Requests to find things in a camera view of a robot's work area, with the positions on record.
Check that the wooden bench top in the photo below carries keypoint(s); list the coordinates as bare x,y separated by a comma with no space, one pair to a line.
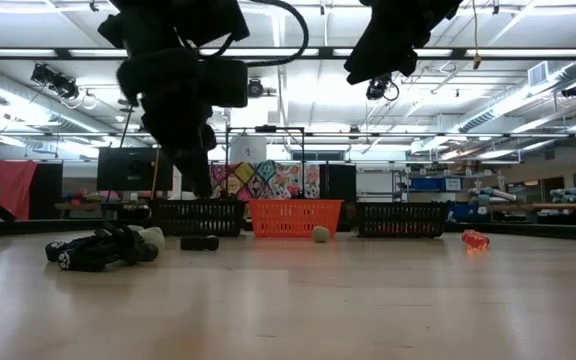
568,206

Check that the black light-strip rail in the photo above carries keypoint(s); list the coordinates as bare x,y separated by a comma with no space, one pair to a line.
325,52

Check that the black aluminium table frame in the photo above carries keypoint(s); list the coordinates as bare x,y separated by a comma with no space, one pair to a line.
543,231

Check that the translucent orange pumpkin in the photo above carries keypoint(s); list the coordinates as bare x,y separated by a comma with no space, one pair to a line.
475,240

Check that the red hanging cloth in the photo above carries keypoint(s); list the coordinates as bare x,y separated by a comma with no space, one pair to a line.
12,187

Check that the small white skull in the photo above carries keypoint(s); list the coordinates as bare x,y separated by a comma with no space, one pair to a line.
135,228

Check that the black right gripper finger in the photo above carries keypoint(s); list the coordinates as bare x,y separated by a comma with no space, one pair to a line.
368,65
404,60

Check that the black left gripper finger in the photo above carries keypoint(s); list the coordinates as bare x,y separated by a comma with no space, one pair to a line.
183,160
204,170

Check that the black plastic basket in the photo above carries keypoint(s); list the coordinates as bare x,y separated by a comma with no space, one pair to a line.
203,217
400,220

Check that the orange plastic basket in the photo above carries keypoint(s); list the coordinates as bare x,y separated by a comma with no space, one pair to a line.
293,217

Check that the cluttered side table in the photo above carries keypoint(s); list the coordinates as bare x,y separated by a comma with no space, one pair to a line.
93,205

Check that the white air vent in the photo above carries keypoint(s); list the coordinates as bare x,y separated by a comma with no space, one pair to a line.
538,73

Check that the black ceiling camera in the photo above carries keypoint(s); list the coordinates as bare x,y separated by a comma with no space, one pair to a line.
379,86

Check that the black monitor screen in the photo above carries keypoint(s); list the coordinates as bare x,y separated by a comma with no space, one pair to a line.
128,169

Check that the white paper sign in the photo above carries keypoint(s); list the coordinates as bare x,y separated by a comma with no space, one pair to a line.
248,149

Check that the blue storage bins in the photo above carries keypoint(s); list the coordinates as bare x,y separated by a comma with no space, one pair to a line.
435,184

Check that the thin black horizontal rail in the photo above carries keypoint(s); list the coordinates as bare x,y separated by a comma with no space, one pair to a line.
518,134

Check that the blue storage tub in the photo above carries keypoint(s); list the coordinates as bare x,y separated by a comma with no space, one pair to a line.
465,212

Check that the round black ceiling spotlight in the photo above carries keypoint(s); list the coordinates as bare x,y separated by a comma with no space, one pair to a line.
254,88

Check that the black partition panel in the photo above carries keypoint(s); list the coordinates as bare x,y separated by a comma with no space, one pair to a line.
47,190
338,181

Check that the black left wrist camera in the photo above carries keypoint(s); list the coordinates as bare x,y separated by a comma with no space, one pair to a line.
225,82

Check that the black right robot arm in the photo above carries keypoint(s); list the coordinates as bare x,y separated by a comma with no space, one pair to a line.
438,7

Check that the thin black metal stand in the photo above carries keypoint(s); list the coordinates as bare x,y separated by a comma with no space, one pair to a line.
265,128

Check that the colourful patchwork quilt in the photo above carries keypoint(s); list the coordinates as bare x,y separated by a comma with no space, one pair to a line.
263,180

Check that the small beige ball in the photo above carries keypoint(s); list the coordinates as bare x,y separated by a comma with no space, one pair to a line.
154,237
321,234

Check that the black ceiling speaker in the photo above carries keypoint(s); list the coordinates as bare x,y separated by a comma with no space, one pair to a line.
573,90

